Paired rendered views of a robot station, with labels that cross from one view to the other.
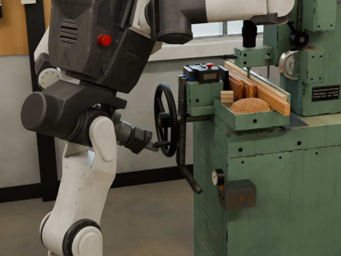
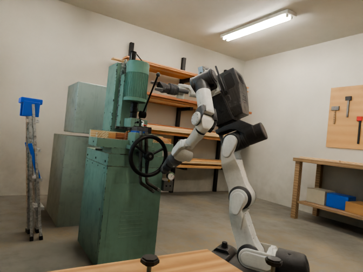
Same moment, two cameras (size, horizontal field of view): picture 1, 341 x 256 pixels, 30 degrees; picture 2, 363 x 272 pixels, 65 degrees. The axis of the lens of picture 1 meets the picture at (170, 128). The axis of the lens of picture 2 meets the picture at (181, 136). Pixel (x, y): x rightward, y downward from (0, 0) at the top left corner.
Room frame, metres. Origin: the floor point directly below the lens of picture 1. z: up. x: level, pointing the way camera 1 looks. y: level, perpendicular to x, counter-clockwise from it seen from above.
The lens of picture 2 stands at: (2.74, 1.93, 0.94)
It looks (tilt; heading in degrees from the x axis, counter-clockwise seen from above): 1 degrees up; 252
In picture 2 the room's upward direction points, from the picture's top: 6 degrees clockwise
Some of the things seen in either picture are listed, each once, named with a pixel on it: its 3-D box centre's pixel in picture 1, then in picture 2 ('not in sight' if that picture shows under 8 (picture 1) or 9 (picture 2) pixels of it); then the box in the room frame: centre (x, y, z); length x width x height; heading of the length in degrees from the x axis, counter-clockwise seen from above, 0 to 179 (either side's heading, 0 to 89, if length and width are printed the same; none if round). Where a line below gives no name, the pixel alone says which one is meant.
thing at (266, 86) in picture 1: (252, 83); (128, 136); (2.44, -0.33, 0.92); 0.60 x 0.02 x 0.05; 15
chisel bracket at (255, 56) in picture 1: (253, 58); (131, 123); (2.43, -0.33, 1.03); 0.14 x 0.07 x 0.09; 105
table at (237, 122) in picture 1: (222, 99); (134, 144); (2.41, -0.20, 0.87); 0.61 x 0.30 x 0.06; 15
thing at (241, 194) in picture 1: (237, 194); (165, 184); (2.14, -0.24, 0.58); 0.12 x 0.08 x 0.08; 105
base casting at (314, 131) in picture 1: (275, 121); (122, 156); (2.46, -0.43, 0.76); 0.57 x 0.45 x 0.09; 105
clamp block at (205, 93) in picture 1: (201, 90); (140, 139); (2.39, -0.12, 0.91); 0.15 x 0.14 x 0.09; 15
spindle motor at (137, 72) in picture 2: not in sight; (136, 82); (2.43, -0.31, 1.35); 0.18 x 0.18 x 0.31
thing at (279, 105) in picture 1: (257, 90); (141, 138); (2.34, -0.33, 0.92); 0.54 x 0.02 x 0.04; 15
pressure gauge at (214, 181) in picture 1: (218, 179); (169, 176); (2.13, -0.17, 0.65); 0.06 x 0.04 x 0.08; 15
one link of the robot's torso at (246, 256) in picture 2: not in sight; (258, 256); (1.69, 0.41, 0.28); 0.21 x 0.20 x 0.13; 135
